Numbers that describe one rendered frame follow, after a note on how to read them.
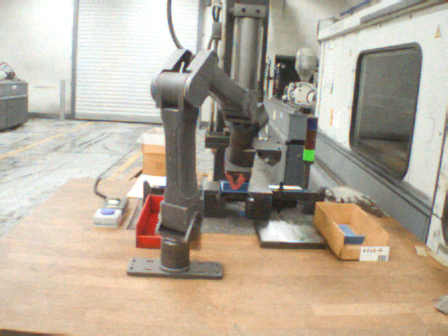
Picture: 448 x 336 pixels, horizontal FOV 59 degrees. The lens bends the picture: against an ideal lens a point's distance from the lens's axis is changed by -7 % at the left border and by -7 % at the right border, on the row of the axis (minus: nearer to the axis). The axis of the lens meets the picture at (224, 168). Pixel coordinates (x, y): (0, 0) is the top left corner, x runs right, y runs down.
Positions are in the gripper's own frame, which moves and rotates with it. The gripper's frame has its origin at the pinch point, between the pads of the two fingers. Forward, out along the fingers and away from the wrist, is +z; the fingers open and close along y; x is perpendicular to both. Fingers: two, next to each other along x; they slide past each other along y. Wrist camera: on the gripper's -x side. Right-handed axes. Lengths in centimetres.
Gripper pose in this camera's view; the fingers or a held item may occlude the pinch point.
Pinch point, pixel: (235, 186)
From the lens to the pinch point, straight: 116.3
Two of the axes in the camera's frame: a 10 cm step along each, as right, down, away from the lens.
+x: -10.0, -0.6, -0.7
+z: -0.9, 7.9, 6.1
